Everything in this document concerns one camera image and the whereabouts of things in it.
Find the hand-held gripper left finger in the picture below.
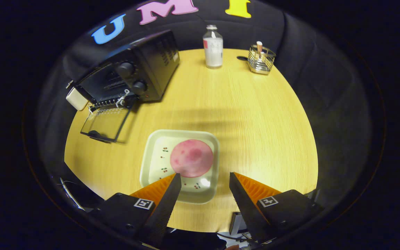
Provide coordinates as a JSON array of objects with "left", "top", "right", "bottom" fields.
[{"left": 89, "top": 173, "right": 182, "bottom": 249}]

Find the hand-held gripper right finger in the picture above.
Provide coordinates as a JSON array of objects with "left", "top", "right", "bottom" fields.
[{"left": 229, "top": 172, "right": 324, "bottom": 244}]

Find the cream square plate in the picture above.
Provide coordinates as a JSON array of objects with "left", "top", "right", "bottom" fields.
[{"left": 140, "top": 130, "right": 220, "bottom": 205}]

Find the pink round ham slice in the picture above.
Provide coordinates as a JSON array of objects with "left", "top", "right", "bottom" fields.
[{"left": 170, "top": 139, "right": 214, "bottom": 178}]

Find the black toaster oven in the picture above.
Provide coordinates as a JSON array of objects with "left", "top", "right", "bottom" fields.
[{"left": 69, "top": 30, "right": 180, "bottom": 143}]

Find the white slot toaster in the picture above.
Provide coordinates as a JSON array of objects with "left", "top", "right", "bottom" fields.
[{"left": 66, "top": 86, "right": 89, "bottom": 111}]

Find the clear plastic bottle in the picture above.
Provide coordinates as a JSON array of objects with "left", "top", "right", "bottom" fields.
[{"left": 203, "top": 25, "right": 224, "bottom": 69}]

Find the white string loop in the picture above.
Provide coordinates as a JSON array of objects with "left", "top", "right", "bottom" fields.
[{"left": 116, "top": 89, "right": 130, "bottom": 108}]

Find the small wire basket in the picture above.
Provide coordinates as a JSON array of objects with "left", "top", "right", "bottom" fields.
[{"left": 247, "top": 41, "right": 276, "bottom": 75}]

